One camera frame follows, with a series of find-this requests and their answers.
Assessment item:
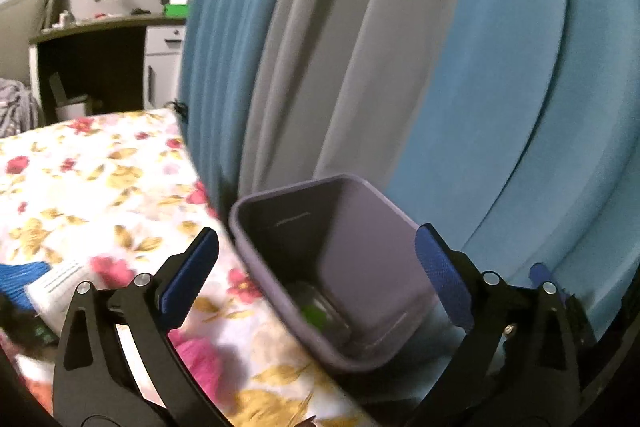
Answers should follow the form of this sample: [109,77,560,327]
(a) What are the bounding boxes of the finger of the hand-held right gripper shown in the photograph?
[529,263,552,288]

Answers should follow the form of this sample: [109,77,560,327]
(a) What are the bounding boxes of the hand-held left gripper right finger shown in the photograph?
[405,223,608,427]

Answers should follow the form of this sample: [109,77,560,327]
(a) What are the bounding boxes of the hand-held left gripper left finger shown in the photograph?
[52,227,231,427]

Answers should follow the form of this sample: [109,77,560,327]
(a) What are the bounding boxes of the purple plastic bin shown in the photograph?
[228,174,451,373]

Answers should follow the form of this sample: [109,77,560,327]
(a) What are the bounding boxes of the floral bed sheet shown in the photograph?
[0,109,381,427]

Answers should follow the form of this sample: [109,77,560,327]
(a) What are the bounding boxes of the clear plastic bottle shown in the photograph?
[287,282,351,345]

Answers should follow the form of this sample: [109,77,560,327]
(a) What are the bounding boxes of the blue knitted cloth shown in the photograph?
[0,261,51,308]

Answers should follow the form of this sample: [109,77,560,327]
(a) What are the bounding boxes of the wide blue curtain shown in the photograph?
[387,0,640,358]

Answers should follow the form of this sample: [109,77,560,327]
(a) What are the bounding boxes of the white box under desk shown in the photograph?
[49,74,92,122]

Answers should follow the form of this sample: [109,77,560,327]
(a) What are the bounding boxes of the white drawer cabinet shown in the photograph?
[144,24,186,110]

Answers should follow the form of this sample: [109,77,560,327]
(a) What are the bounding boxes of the narrow blue curtain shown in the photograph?
[179,0,313,220]

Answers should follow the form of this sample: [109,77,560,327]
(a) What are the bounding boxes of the grey blanket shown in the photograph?
[0,77,41,138]

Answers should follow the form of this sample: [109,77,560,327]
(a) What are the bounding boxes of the dark desk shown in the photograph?
[29,14,188,122]

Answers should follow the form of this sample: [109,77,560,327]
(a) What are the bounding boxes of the grey curtain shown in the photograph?
[239,0,478,202]

